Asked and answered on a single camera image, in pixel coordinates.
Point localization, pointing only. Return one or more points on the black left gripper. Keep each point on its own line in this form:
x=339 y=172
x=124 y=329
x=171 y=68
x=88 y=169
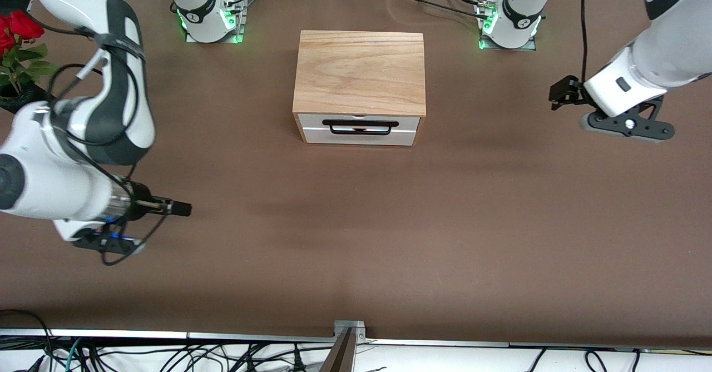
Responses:
x=573 y=93

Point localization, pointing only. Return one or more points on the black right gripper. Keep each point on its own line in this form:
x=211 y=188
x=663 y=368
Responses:
x=146 y=206

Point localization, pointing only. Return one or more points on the wooden drawer with white front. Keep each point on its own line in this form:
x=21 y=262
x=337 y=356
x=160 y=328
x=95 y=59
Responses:
x=359 y=138

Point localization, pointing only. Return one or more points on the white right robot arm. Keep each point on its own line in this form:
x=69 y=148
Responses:
x=55 y=188

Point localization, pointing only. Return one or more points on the light wooden drawer cabinet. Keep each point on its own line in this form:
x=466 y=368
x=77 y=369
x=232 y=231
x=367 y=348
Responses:
x=359 y=72

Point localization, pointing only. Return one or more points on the brown table mat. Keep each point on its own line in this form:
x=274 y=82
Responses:
x=356 y=249

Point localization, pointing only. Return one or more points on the black cylindrical vase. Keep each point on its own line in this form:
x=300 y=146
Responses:
x=16 y=97

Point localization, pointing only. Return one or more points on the green rose leaves and stems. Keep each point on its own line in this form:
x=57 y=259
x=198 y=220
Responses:
x=28 y=66

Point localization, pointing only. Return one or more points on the large red rose bloom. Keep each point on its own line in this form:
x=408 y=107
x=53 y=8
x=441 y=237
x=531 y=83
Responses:
x=25 y=24

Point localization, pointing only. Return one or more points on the small red rose bloom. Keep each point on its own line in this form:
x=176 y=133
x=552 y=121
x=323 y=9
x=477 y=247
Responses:
x=5 y=38

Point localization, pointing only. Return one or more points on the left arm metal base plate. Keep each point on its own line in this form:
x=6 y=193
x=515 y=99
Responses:
x=531 y=44

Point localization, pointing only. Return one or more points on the aluminium table edge rail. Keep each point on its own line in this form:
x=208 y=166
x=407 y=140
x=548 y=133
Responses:
x=111 y=334

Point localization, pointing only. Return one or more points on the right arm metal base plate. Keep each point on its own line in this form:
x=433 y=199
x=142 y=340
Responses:
x=236 y=30

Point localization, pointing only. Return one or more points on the grey metal edge bracket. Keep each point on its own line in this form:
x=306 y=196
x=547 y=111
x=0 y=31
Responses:
x=349 y=327

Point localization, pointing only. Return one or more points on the brown tapered camera pole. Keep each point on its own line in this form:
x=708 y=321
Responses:
x=339 y=358

